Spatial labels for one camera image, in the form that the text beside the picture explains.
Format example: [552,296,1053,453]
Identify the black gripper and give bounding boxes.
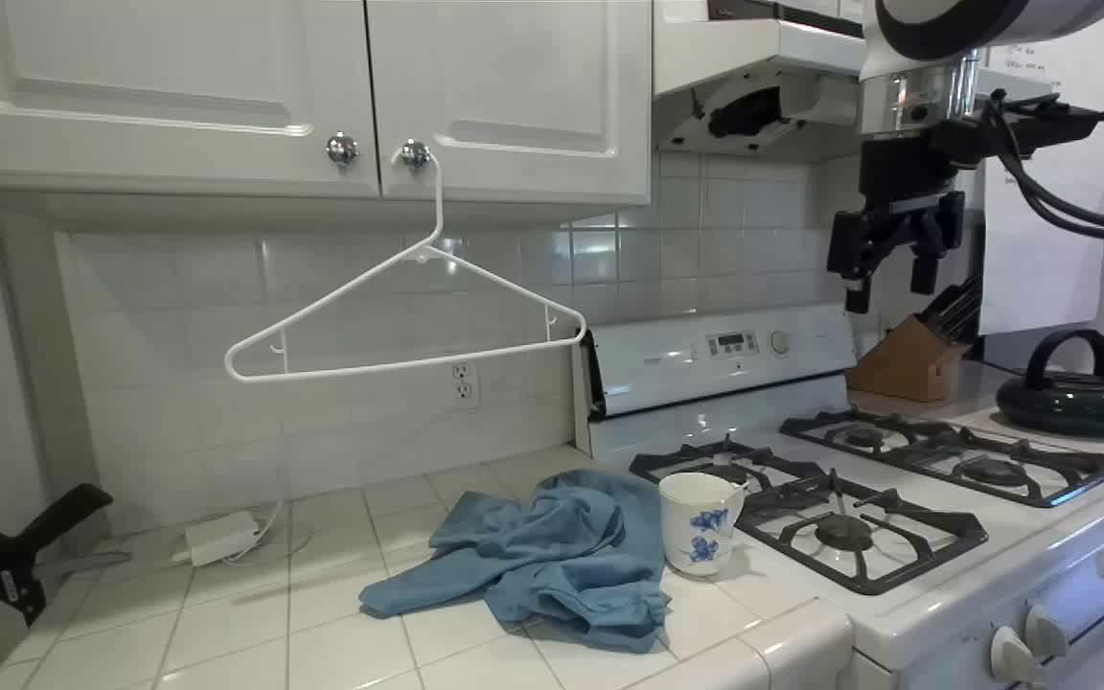
[827,190,974,319]

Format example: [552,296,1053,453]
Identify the white mug blue flowers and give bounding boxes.
[655,472,750,583]

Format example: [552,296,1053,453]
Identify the white plastic clothes hanger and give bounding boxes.
[223,140,592,388]

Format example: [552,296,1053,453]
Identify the white stove knob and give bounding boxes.
[987,627,1046,690]
[1025,604,1075,662]

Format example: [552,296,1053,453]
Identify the wooden knife block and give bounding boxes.
[848,280,987,411]

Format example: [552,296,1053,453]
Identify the white paper sheet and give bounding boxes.
[978,0,1104,342]

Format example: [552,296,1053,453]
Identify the white gas stove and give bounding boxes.
[572,298,1104,690]

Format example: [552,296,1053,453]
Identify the black stove grate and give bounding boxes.
[777,406,1104,516]
[624,436,995,599]

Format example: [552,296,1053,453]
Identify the black kettle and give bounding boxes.
[995,326,1104,440]

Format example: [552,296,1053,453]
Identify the white range hood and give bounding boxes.
[651,0,1064,169]

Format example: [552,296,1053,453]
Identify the white cabinet door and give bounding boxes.
[0,0,380,199]
[370,0,655,206]

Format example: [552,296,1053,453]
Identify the blue cloth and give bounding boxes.
[358,470,680,655]

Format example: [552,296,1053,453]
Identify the white power adapter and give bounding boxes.
[172,507,265,573]

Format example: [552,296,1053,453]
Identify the white wall outlet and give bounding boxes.
[448,360,482,411]

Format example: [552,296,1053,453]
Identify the black clamp mount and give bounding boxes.
[0,481,121,628]

